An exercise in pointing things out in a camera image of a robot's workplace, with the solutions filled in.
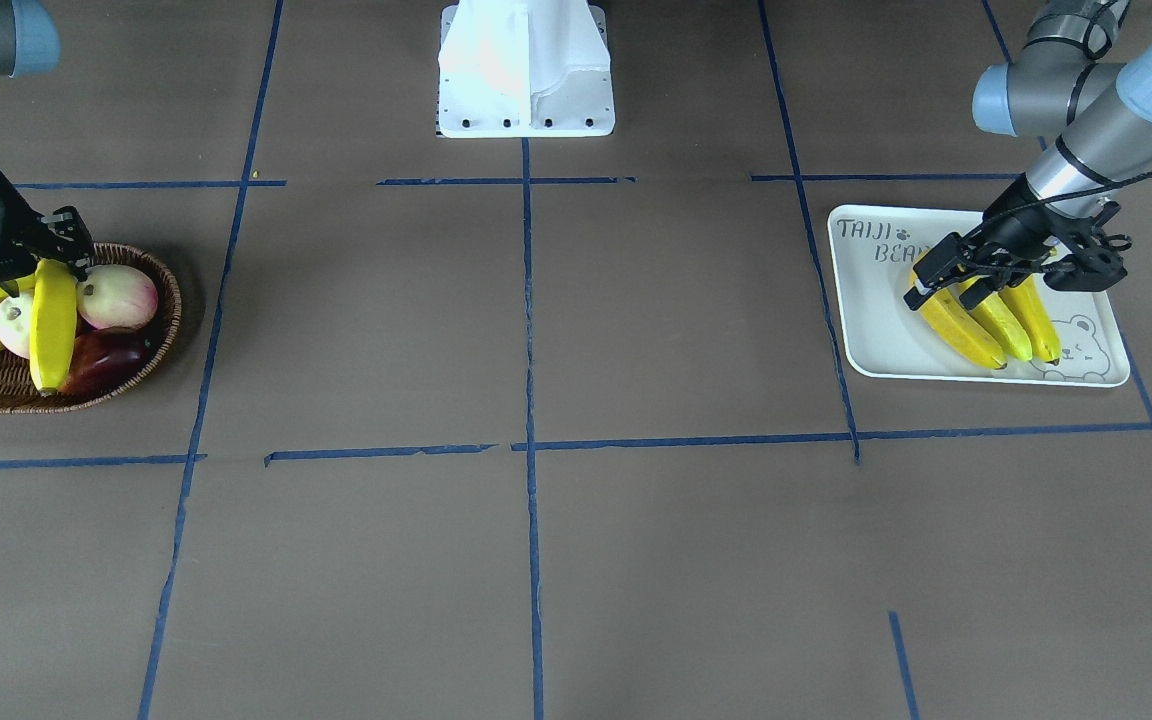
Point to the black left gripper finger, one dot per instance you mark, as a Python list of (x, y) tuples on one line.
[(956, 259), (985, 277)]

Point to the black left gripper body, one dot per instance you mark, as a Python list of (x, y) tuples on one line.
[(1014, 226)]

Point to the dark red apple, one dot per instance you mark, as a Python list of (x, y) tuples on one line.
[(102, 360)]

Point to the white bear tray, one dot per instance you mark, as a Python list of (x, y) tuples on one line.
[(873, 251)]

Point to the brown wicker basket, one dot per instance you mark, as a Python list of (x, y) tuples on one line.
[(17, 394)]

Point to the pink white peach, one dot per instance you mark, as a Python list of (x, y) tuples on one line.
[(117, 296)]

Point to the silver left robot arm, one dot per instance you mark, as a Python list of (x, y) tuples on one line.
[(1096, 115)]

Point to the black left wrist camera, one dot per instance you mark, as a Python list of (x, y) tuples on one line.
[(1094, 261)]

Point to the yellow banana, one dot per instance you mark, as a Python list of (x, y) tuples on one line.
[(997, 319), (52, 331), (1024, 302), (948, 319)]

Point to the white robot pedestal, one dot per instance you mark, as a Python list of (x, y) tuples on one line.
[(524, 69)]

